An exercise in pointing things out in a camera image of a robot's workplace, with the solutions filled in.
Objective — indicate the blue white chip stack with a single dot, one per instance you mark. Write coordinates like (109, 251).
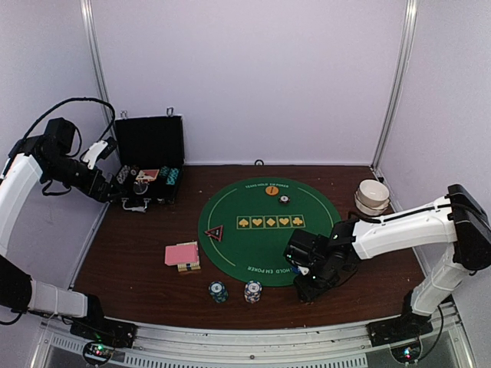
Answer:
(252, 291)

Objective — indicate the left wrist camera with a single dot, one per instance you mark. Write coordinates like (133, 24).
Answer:
(98, 150)

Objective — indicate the dark blue chip stack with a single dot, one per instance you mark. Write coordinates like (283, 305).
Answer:
(218, 292)

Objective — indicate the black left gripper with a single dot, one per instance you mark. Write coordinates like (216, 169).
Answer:
(90, 188)

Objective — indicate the red triangular dealer marker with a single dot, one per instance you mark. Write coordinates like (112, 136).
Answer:
(215, 233)

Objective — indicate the brown chip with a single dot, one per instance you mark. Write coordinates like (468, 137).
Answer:
(284, 199)

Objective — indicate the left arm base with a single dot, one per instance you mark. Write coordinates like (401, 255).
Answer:
(103, 340)

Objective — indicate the round green poker mat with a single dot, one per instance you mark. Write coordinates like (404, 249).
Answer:
(257, 227)

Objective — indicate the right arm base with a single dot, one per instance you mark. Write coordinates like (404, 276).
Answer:
(403, 340)

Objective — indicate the upper white bowl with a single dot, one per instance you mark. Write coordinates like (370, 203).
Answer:
(372, 192)

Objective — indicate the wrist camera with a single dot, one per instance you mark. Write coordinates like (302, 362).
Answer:
(305, 250)
(98, 150)

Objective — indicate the pink playing card deck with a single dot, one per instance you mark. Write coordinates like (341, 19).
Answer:
(171, 255)

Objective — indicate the red card deck in case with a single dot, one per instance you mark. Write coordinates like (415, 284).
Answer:
(147, 175)

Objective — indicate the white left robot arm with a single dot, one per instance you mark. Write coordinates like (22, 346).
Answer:
(44, 159)

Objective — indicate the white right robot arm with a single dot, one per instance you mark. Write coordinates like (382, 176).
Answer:
(455, 219)

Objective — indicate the black poker case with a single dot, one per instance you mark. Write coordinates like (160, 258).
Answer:
(150, 143)

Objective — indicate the orange round button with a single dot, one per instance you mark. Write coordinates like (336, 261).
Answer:
(272, 190)

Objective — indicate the white black chips in case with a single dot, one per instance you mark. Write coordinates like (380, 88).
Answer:
(125, 172)

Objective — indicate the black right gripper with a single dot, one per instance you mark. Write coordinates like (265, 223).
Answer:
(309, 293)

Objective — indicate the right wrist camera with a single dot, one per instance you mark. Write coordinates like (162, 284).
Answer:
(305, 250)

